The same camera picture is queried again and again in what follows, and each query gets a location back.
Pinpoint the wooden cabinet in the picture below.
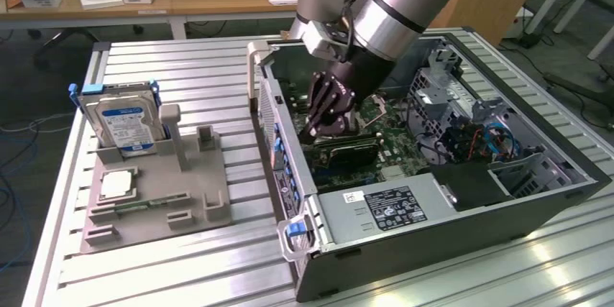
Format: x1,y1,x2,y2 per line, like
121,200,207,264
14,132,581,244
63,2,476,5
417,0,552,45

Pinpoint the white table frame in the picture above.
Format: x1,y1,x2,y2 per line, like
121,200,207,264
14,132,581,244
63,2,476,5
525,0,614,60

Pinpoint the blue floor cable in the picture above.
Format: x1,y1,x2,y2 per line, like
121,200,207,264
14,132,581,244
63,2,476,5
0,116,45,272

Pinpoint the white box red button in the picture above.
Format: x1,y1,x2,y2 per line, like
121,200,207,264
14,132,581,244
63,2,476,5
506,8,537,40

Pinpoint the green graphics card black fan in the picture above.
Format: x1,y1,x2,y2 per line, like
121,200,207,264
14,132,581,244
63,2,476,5
310,136,380,172

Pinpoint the black power adapter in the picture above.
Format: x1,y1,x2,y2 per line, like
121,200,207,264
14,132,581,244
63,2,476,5
517,33,544,49

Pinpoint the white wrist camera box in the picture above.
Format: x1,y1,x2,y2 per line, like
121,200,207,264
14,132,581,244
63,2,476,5
302,20,354,63

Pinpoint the silver CPU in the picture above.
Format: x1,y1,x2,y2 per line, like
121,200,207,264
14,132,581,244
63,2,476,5
99,172,135,200

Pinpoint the green motherboard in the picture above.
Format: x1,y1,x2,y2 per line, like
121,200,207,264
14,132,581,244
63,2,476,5
288,87,433,193

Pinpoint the grey power supply unit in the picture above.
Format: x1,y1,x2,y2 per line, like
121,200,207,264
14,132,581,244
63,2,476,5
316,172,462,245

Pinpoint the black stand base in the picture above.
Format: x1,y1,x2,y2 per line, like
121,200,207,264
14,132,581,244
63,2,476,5
545,69,614,106

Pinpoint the black chair base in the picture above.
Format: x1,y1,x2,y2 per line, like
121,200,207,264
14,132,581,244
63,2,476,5
33,25,146,68

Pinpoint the grey parts rack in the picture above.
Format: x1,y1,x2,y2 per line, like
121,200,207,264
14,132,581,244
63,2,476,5
79,104,237,256

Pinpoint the green RAM stick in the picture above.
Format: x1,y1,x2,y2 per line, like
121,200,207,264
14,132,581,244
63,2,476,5
113,197,177,214

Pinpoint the silver chipset heatsink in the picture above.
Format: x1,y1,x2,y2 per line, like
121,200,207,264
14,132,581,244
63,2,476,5
380,166,410,181

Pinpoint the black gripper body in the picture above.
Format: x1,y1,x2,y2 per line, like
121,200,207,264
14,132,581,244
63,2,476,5
330,49,398,106

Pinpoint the metal disk bay cage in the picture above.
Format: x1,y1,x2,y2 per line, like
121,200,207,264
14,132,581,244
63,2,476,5
408,68,481,135

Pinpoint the black open PC case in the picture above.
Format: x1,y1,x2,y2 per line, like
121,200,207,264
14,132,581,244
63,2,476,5
248,32,603,303

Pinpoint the black power connector bundle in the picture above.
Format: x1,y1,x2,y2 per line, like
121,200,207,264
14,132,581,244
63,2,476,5
438,125,481,164

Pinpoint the hard disk in blue caddy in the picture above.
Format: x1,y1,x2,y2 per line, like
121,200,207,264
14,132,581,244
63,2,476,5
70,78,162,159

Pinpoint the black plastic shroud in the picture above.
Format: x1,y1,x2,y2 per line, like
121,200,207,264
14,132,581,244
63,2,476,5
429,161,510,213

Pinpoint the metal socket cover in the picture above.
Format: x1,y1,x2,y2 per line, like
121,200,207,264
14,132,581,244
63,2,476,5
357,93,392,127

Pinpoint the wooden desk white frame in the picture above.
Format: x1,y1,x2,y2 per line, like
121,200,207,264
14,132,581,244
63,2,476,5
0,0,433,40

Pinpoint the red wire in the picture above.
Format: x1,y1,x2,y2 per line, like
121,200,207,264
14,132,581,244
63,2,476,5
469,125,517,160

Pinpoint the blue wire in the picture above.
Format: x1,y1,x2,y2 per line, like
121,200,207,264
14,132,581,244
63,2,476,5
484,122,524,160

